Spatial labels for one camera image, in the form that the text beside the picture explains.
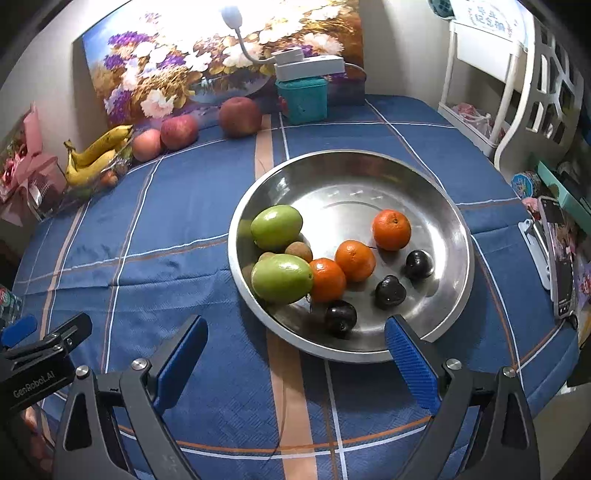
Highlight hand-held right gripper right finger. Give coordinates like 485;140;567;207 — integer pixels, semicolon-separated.
384;315;541;480

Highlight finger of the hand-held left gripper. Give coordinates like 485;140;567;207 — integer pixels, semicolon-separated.
4;312;93;360
0;315;38;348

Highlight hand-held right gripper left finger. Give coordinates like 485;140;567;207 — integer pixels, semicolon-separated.
53;315;209;480

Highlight dark plum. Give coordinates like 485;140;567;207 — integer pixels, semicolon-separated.
405;250;435;281
374;275;407;310
324;300;358;336

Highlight orange tangerine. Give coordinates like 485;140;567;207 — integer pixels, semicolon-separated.
335;240;377;283
372;209;412;252
308;258;347;303

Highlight green jujube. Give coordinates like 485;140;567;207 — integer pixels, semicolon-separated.
250;204;304;252
250;253;315;304

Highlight small brown kiwi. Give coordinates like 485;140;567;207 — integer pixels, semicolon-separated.
284;241;314;264

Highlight round metal plate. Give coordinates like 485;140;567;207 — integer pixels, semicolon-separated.
228;150;475;364

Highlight person's left hand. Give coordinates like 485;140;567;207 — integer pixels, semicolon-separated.
26;406;59;468

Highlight plastic bottle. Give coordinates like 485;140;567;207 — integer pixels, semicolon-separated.
0;284;24;333

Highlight clear plastic fruit container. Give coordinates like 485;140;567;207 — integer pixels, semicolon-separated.
28;138;134;219

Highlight blue plaid tablecloth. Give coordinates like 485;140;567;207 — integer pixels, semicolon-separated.
11;95;580;480

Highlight white phone holder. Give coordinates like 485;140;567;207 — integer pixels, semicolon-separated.
518;219;552;291

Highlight pink flower bouquet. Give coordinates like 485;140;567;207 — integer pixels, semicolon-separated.
0;104;68;227

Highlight black smartphone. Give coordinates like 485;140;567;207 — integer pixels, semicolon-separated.
537;196;578;320

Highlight yellow banana bunch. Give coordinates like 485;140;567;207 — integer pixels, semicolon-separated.
64;124;134;188

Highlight pale pink apple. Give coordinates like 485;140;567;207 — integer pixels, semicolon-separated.
132;128;163;162

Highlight round colourful tin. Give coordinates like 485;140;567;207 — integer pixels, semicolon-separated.
511;171;542;200

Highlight flat teal box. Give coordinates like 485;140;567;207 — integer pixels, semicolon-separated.
536;159;591;217

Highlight medium red apple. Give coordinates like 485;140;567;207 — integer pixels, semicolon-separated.
160;114;199;151

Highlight clear plastic bag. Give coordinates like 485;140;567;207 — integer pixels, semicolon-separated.
455;104;497;139

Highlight large dark red apple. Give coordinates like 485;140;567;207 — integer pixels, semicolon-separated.
218;97;263;138

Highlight teal plastic box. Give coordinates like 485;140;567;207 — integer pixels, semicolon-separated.
276;78;329;125

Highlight flower painting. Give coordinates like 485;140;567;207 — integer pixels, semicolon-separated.
82;0;365;127

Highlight white storage rack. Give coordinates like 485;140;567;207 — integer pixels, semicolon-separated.
437;0;532;158

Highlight white power strip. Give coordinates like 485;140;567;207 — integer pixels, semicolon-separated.
272;47;346;83

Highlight white gooseneck lamp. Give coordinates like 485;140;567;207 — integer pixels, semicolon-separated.
221;6;305;65

